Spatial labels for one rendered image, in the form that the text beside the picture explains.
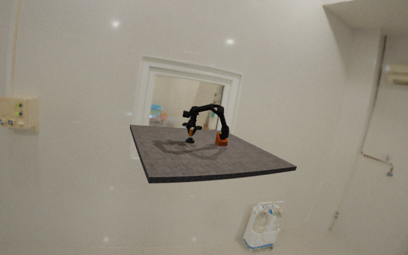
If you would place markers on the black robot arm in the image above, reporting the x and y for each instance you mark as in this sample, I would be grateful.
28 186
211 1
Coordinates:
220 112

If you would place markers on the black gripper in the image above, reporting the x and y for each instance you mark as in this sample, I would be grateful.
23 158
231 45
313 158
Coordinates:
195 127

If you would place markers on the black round pedestal with silver shaft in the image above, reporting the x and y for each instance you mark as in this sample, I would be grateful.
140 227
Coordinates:
190 140

